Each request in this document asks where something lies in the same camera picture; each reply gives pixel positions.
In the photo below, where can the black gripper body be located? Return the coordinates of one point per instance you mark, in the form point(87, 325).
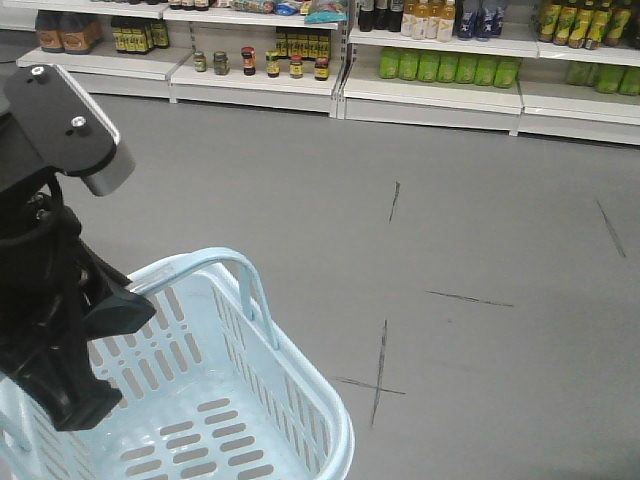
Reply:
point(50, 281)

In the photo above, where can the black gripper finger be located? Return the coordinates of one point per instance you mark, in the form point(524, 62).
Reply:
point(119, 314)

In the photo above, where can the light blue plastic basket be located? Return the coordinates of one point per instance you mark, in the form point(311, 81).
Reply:
point(212, 389)

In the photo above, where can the white supermarket shelving unit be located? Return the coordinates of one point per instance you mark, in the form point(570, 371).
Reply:
point(202, 64)

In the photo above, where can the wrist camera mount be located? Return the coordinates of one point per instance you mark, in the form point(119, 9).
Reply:
point(50, 126)

